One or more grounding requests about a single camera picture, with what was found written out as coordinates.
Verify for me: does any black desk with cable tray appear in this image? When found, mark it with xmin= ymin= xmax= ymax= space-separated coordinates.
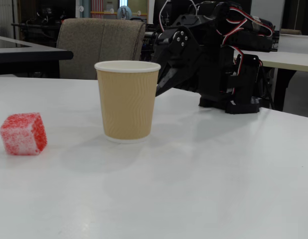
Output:
xmin=141 ymin=23 xmax=157 ymax=62

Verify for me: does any dark workbench with equipment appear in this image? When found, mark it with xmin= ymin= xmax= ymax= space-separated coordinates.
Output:
xmin=11 ymin=4 xmax=62 ymax=48

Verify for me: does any white paper cup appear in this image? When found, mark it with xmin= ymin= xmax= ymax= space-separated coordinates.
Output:
xmin=94 ymin=60 xmax=161 ymax=144

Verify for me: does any dark-edged grey table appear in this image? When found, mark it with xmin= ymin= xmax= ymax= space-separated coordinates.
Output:
xmin=0 ymin=34 xmax=74 ymax=77

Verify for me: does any thin black power cable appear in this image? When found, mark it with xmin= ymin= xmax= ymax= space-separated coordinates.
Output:
xmin=258 ymin=61 xmax=276 ymax=110

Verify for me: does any red foam cube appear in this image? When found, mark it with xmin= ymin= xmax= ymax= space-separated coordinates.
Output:
xmin=0 ymin=112 xmax=48 ymax=156

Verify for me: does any plain white desk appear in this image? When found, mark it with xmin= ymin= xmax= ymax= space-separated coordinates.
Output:
xmin=278 ymin=33 xmax=308 ymax=53

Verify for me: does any grey-brown fabric chair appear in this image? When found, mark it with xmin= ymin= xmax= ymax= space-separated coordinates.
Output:
xmin=56 ymin=17 xmax=147 ymax=80

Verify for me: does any round blue sign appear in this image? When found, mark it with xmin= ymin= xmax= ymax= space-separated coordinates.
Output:
xmin=117 ymin=5 xmax=132 ymax=20

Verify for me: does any beige-edged white table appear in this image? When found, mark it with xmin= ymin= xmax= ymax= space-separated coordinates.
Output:
xmin=235 ymin=48 xmax=308 ymax=112

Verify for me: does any wide black computer monitor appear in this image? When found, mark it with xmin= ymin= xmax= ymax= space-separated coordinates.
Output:
xmin=153 ymin=0 xmax=192 ymax=25

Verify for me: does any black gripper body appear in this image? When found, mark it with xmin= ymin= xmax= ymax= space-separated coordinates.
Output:
xmin=171 ymin=14 xmax=207 ymax=93

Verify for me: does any tan chair backrest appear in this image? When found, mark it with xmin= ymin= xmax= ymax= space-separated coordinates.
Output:
xmin=280 ymin=28 xmax=303 ymax=36

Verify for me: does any black five-joint robot arm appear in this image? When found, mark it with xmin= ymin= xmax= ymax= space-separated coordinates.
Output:
xmin=196 ymin=0 xmax=276 ymax=115

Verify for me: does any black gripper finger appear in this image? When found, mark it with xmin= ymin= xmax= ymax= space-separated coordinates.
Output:
xmin=155 ymin=65 xmax=181 ymax=97
xmin=152 ymin=26 xmax=195 ymax=81

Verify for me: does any red white black servo cable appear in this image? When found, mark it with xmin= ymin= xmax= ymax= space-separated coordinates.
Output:
xmin=215 ymin=6 xmax=274 ymax=48
xmin=228 ymin=45 xmax=245 ymax=97
xmin=158 ymin=0 xmax=197 ymax=32

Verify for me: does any red white striped poster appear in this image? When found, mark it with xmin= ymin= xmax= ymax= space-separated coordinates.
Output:
xmin=91 ymin=0 xmax=105 ymax=12

